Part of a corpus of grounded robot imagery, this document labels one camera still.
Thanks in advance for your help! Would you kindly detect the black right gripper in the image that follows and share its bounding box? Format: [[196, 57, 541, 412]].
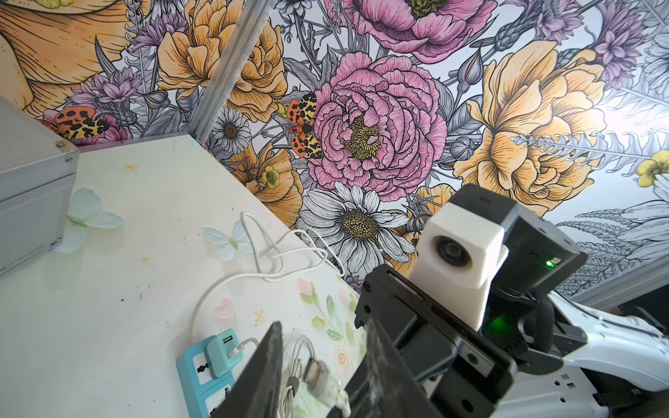
[[346, 185, 587, 417]]

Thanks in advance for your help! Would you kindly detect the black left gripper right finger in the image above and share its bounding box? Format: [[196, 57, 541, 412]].
[[365, 320, 442, 418]]

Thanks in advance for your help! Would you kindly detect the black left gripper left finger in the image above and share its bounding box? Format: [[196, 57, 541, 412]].
[[211, 322, 283, 418]]

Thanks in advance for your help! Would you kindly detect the teal small plug block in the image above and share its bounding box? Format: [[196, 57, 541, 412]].
[[206, 328, 243, 378]]

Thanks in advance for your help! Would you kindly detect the teal power strip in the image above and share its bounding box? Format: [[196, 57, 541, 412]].
[[176, 336, 234, 418]]

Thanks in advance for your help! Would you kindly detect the white charging cable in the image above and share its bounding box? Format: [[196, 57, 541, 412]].
[[229, 333, 352, 418]]

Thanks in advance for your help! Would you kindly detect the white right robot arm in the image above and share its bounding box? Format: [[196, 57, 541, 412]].
[[330, 185, 668, 417]]

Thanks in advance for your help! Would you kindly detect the silver first aid case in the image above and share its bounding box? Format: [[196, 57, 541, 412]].
[[1, 99, 79, 275]]

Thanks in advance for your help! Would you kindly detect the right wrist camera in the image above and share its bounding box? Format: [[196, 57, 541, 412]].
[[409, 203, 509, 331]]

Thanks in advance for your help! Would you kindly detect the white power strip cord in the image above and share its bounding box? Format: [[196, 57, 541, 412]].
[[189, 211, 346, 346]]

